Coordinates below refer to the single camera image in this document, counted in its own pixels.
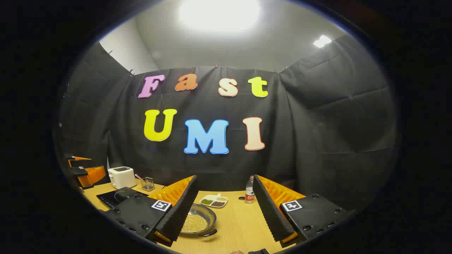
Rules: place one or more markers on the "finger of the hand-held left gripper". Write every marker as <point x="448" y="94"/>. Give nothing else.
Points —
<point x="79" y="162"/>
<point x="93" y="174"/>

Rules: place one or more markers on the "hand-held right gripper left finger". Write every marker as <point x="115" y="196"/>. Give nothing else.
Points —
<point x="182" y="208"/>

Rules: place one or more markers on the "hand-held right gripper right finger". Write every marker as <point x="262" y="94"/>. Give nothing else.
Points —
<point x="270" y="208"/>

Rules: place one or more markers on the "stainless steel pot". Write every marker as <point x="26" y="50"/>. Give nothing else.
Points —
<point x="209" y="212"/>

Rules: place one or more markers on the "black induction cooktop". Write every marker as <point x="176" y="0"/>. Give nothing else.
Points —
<point x="114" y="198"/>

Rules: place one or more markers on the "pile of soybeans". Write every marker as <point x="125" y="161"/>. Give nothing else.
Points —
<point x="195" y="224"/>

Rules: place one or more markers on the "green mung bean portion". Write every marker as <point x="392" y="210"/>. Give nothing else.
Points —
<point x="206" y="202"/>

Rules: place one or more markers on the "clear water bottle red label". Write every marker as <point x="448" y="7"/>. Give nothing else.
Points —
<point x="249" y="192"/>

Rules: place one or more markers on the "white toaster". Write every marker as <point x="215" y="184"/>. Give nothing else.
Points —
<point x="122" y="178"/>

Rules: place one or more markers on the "white divided dish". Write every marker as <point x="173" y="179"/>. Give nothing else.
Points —
<point x="214" y="199"/>

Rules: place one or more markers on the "dark red bean portion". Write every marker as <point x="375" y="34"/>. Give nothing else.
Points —
<point x="218" y="204"/>

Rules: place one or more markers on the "pink stick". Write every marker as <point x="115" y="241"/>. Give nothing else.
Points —
<point x="138" y="177"/>

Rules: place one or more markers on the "small ceiling light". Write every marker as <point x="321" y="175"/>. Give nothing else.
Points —
<point x="322" y="41"/>

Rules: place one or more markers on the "large ceiling light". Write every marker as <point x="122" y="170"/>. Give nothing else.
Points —
<point x="219" y="14"/>

